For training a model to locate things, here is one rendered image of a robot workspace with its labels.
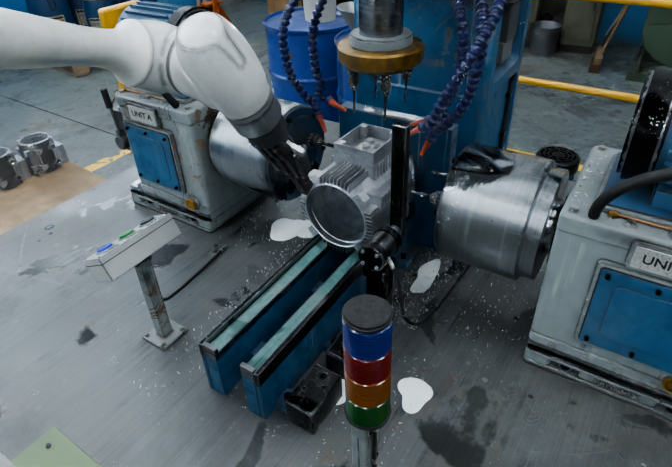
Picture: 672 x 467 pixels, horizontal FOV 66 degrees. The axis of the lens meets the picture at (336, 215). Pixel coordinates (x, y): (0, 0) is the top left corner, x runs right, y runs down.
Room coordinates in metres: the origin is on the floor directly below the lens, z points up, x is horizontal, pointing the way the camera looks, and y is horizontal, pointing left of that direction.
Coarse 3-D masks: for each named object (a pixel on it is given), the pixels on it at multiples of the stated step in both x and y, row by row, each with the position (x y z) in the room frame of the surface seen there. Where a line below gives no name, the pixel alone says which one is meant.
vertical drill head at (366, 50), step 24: (360, 0) 1.06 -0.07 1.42; (384, 0) 1.03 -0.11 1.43; (360, 24) 1.06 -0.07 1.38; (384, 24) 1.03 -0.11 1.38; (360, 48) 1.03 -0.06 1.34; (384, 48) 1.01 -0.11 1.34; (408, 48) 1.03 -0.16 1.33; (360, 72) 1.01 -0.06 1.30; (384, 72) 0.99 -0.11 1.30; (408, 72) 1.08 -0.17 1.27; (384, 96) 1.01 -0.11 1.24
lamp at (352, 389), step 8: (344, 376) 0.43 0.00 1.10; (352, 384) 0.41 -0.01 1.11; (360, 384) 0.40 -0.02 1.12; (376, 384) 0.40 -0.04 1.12; (384, 384) 0.41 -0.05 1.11; (352, 392) 0.41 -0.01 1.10; (360, 392) 0.40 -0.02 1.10; (368, 392) 0.40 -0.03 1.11; (376, 392) 0.40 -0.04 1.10; (384, 392) 0.41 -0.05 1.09; (352, 400) 0.41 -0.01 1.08; (360, 400) 0.40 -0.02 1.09; (368, 400) 0.40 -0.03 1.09; (376, 400) 0.40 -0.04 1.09; (384, 400) 0.41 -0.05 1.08
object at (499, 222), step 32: (480, 160) 0.87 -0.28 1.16; (512, 160) 0.86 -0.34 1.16; (544, 160) 0.86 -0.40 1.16; (416, 192) 0.92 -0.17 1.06; (448, 192) 0.83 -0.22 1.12; (480, 192) 0.81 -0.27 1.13; (512, 192) 0.79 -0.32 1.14; (544, 192) 0.78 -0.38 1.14; (448, 224) 0.81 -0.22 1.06; (480, 224) 0.78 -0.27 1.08; (512, 224) 0.75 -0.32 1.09; (544, 224) 0.74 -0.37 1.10; (448, 256) 0.83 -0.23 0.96; (480, 256) 0.77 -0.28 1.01; (512, 256) 0.73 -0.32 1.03; (544, 256) 0.83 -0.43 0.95
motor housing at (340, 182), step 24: (336, 168) 0.97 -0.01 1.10; (360, 168) 0.97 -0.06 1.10; (312, 192) 0.97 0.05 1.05; (336, 192) 1.05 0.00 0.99; (408, 192) 1.00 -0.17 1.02; (312, 216) 0.96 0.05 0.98; (336, 216) 1.00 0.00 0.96; (360, 216) 1.02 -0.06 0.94; (384, 216) 0.91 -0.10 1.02; (336, 240) 0.93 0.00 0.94; (360, 240) 0.88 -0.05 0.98
